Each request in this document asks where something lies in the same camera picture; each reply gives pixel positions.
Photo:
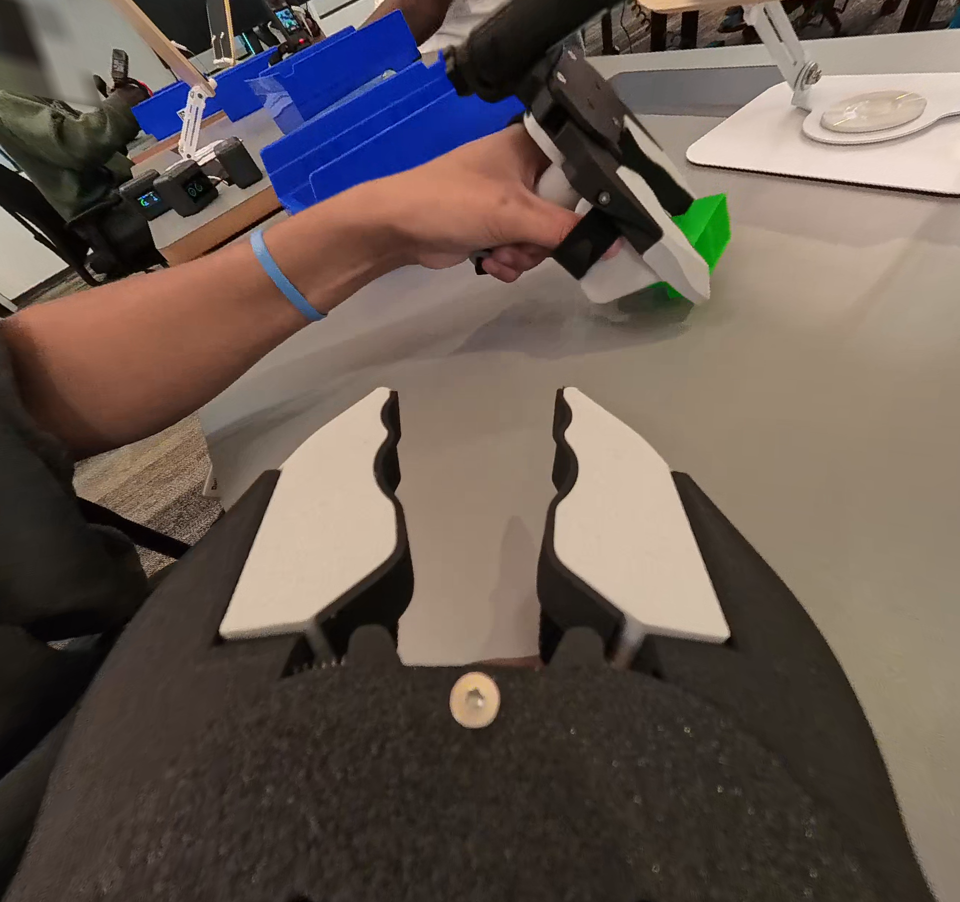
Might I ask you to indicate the blue plastic bin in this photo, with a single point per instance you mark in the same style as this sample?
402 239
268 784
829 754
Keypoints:
187 103
352 61
375 151

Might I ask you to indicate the wooden edged table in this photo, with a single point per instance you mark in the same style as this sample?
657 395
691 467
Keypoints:
217 226

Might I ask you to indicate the black curved panel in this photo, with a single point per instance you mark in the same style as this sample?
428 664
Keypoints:
214 1

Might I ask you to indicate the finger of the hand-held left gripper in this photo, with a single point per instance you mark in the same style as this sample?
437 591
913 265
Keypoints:
660 166
686 268

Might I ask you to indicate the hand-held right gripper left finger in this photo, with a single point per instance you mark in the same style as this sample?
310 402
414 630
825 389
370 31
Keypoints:
319 534

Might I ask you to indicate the person's left hand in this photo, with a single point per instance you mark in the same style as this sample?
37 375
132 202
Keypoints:
480 204

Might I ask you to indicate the small black box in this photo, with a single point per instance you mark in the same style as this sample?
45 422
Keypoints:
236 163

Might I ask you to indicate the black device with green display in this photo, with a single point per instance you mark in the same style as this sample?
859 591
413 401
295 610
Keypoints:
187 189
146 200

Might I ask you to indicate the black metal bar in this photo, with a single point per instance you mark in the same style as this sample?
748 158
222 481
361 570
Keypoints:
135 530

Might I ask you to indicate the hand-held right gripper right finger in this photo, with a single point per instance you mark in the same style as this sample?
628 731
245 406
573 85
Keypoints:
636 534

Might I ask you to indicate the white paper label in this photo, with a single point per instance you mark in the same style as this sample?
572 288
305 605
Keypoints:
211 482

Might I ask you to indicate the person's left forearm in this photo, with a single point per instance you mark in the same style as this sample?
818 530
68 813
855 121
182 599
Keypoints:
150 347

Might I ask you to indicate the green two-stud toy block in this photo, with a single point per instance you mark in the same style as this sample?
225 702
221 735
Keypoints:
705 230

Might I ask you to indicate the blue wristband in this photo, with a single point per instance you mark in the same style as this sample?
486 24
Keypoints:
289 279

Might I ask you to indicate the white stand with wooden board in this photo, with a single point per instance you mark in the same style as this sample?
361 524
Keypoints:
150 31
825 144

